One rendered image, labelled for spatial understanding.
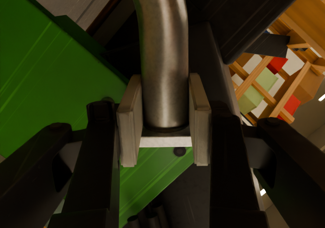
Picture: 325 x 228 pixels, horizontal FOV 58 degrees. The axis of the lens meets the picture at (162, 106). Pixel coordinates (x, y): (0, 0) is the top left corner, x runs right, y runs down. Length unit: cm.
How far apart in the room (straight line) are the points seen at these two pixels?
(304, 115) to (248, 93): 621
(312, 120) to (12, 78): 959
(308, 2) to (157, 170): 83
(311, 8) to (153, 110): 85
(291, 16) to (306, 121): 877
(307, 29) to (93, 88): 83
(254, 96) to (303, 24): 262
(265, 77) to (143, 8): 366
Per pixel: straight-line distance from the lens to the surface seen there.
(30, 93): 24
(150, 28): 17
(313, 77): 451
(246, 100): 352
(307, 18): 99
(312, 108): 965
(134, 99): 15
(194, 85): 17
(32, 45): 23
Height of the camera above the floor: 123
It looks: 2 degrees down
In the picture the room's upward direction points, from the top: 135 degrees clockwise
